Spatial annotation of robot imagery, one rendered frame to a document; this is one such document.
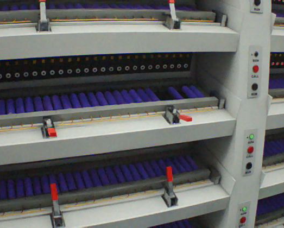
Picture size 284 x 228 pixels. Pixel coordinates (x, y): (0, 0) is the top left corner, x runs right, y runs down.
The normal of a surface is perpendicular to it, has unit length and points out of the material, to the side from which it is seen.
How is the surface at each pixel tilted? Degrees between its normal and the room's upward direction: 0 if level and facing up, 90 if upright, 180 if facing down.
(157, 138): 107
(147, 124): 17
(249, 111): 90
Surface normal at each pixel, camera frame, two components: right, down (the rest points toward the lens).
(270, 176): 0.11, -0.87
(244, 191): 0.37, 0.21
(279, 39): 0.35, 0.49
